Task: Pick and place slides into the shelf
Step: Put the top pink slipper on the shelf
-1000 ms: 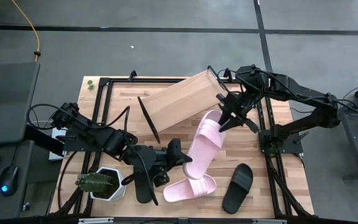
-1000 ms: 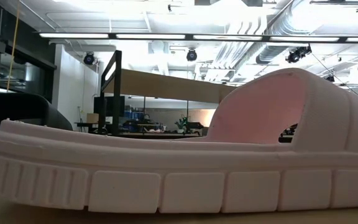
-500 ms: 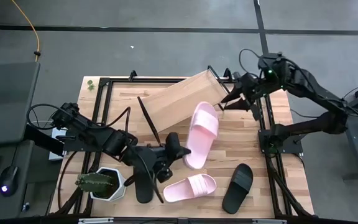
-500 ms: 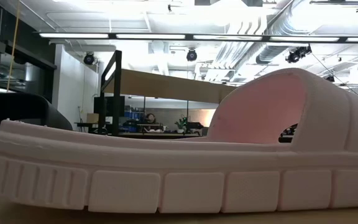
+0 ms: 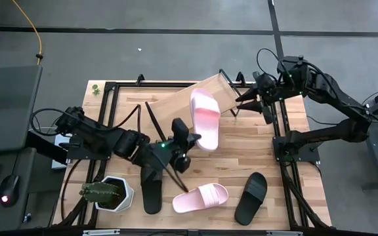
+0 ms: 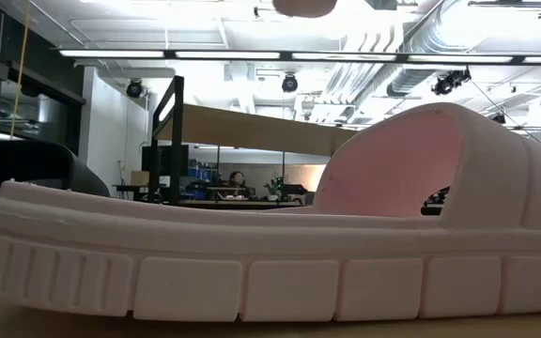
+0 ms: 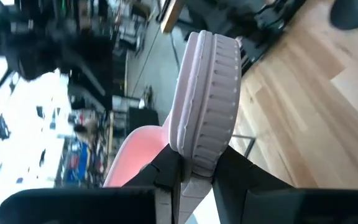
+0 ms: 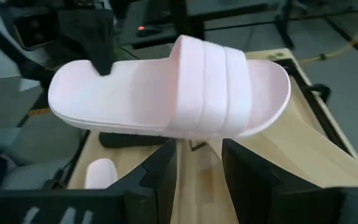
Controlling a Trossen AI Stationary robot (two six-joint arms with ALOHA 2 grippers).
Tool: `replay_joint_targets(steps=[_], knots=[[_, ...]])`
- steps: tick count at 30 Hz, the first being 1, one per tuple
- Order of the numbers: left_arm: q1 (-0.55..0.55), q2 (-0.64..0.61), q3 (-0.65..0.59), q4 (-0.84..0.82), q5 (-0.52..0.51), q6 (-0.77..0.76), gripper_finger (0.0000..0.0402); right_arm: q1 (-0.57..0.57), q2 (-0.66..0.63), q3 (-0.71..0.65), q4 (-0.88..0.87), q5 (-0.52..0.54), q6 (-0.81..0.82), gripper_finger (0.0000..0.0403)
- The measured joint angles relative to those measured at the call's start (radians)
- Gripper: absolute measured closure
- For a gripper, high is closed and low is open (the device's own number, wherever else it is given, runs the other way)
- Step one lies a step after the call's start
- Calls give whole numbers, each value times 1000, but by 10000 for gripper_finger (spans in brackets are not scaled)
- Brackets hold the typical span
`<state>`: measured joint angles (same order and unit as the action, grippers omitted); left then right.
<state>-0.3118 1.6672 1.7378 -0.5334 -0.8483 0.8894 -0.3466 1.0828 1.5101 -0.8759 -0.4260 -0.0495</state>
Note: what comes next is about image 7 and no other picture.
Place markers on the pink foam slide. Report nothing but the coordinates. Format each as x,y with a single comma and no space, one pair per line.
207,93

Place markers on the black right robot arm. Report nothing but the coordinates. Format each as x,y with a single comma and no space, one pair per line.
36,53

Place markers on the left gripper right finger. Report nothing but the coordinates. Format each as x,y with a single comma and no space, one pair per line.
275,205

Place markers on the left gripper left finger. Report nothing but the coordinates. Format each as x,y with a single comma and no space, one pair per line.
104,205

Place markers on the black computer tower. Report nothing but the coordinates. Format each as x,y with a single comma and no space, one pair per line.
143,118

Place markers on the wooden shelf with black frame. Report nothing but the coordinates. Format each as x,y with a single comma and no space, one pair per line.
243,137

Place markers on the wooden background table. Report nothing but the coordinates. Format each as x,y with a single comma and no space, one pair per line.
170,18

